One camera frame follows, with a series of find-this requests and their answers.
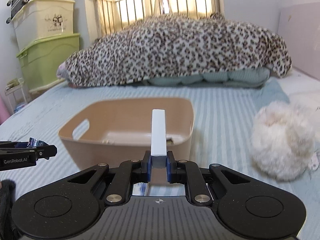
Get white wire rack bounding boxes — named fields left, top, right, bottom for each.
left=5, top=78, right=29, bottom=113

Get leopard print blanket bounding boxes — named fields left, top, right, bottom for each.
left=56, top=12, right=292, bottom=87

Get white rectangular box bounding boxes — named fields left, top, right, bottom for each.
left=151, top=109, right=167, bottom=168

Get white fluffy plush toy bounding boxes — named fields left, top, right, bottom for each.
left=250, top=101, right=315, bottom=181

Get cream plastic storage bin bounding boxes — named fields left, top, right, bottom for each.
left=11, top=0, right=75, bottom=50

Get striped light blue bedsheet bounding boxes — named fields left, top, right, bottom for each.
left=1, top=77, right=319, bottom=239

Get beige plastic storage basket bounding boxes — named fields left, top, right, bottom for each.
left=59, top=98, right=195, bottom=170

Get small blue printed box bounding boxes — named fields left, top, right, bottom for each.
left=27, top=138, right=47, bottom=148

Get green plastic storage bin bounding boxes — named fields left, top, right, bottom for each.
left=16, top=33, right=80, bottom=94

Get metal bed headboard rails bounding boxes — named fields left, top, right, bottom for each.
left=93, top=0, right=224, bottom=36

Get blue white porcelain-pattern box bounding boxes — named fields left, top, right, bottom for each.
left=132, top=183, right=149, bottom=196

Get white pillow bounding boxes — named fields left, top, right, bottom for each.
left=278, top=68, right=320, bottom=119

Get teal quilted duvet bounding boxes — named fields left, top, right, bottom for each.
left=142, top=67, right=270, bottom=88

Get grey fuzzy sleeve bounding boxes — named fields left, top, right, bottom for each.
left=1, top=179, right=20, bottom=240

